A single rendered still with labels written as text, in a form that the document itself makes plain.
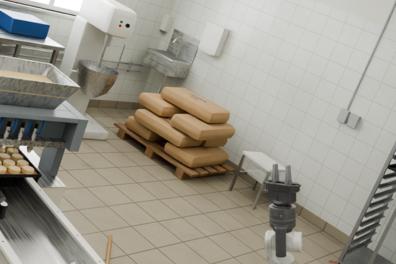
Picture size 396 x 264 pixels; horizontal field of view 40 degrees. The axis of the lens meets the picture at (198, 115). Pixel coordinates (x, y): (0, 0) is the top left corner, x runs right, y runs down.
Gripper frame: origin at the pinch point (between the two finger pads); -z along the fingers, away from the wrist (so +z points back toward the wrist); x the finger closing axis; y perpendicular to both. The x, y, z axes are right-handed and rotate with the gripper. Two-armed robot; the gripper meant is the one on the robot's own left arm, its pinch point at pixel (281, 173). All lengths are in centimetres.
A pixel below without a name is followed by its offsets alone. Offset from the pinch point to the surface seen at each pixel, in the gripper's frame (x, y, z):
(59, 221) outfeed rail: -80, 32, 22
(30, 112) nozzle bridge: -103, 26, -19
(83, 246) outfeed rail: -62, 34, 27
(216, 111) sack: -251, -289, 15
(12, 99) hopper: -107, 32, -25
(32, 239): -80, 44, 25
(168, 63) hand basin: -347, -322, -35
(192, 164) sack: -258, -255, 65
